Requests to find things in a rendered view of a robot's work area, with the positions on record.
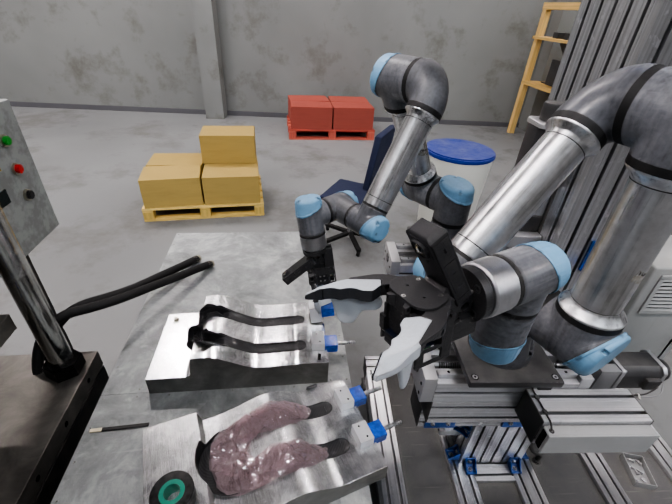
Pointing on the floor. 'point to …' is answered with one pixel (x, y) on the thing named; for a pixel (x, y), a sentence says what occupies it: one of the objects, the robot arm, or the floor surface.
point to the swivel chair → (361, 183)
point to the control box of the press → (23, 191)
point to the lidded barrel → (460, 165)
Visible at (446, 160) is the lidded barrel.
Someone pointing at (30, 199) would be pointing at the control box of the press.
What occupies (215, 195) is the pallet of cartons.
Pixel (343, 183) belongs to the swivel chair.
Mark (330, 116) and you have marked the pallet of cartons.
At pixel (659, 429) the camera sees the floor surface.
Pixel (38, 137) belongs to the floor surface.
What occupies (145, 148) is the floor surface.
